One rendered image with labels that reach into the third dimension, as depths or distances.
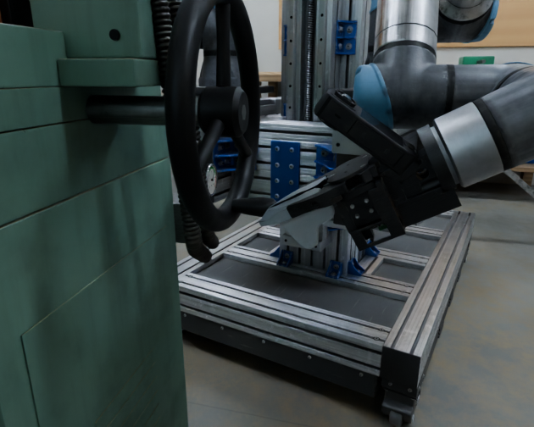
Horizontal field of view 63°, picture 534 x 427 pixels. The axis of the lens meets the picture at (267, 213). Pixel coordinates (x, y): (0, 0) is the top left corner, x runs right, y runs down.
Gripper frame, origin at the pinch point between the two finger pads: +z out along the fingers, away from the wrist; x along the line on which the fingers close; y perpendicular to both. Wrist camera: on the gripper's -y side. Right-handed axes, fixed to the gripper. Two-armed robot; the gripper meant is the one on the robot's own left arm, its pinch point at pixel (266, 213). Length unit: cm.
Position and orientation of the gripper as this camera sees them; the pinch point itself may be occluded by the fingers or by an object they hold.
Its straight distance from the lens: 51.3
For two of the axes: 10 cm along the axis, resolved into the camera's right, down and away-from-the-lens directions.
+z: -8.4, 3.8, 3.8
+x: 2.5, -3.5, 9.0
